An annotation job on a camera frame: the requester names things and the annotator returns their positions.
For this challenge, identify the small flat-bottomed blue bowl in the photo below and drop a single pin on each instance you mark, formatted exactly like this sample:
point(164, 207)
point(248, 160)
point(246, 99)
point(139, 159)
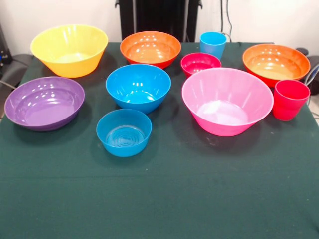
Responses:
point(124, 139)

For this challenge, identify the small red bowl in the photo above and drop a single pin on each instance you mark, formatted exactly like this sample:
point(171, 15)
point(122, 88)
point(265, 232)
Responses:
point(197, 64)

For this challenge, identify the deep blue bowl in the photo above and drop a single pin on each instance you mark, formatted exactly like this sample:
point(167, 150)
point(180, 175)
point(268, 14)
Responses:
point(137, 92)

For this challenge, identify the large pink bowl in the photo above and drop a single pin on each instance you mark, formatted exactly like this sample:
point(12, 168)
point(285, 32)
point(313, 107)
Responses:
point(224, 112)

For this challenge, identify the orange bowl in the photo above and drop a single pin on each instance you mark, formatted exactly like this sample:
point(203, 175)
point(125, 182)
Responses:
point(149, 53)
point(274, 66)

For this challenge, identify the dark green table cloth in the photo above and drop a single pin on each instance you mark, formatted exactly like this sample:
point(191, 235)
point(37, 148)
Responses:
point(159, 194)

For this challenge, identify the blue cup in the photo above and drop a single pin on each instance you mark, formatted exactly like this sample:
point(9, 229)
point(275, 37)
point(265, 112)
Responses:
point(211, 46)

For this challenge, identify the large yellow bowl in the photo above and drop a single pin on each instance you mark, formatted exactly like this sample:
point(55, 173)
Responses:
point(74, 66)

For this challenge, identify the purple bowl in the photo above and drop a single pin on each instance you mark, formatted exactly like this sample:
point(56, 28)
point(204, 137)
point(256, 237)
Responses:
point(42, 109)

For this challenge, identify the red cup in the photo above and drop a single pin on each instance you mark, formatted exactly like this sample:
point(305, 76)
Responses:
point(289, 104)

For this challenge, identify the grey padded seat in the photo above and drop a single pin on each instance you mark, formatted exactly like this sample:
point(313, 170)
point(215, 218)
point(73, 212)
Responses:
point(17, 66)

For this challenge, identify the dark grey object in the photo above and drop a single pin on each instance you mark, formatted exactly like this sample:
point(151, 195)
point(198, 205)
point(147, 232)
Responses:
point(312, 62)

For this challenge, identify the black device box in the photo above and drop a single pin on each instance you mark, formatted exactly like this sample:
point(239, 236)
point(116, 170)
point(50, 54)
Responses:
point(4, 52)

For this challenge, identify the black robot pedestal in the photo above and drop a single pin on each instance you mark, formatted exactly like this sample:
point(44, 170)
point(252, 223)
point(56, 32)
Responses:
point(159, 17)

